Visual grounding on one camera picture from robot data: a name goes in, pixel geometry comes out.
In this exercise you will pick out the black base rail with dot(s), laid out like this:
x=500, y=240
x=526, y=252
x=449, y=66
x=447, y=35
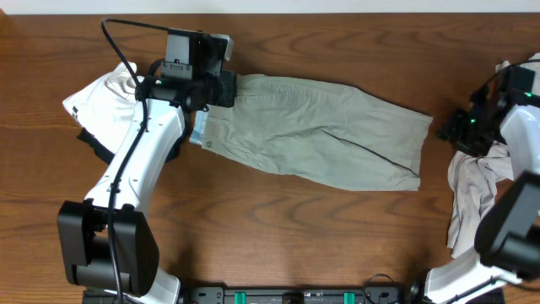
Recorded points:
x=216, y=295

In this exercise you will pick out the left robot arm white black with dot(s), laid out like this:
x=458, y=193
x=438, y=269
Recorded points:
x=106, y=241

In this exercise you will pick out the black folded garment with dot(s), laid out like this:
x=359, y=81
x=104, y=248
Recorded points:
x=107, y=156

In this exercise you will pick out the light striped crumpled shirt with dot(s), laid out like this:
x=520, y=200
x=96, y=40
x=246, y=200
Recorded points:
x=511, y=96

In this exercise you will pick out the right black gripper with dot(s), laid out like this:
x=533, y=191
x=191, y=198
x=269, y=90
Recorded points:
x=451, y=128

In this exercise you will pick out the khaki green shorts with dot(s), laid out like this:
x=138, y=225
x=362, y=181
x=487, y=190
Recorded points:
x=333, y=134

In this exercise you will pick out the white folded shirt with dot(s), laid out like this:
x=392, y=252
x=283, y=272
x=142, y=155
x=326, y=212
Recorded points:
x=105, y=107

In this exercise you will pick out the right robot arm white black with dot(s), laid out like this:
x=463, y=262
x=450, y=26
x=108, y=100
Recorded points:
x=505, y=251

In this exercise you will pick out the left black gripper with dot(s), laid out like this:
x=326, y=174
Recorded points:
x=224, y=82

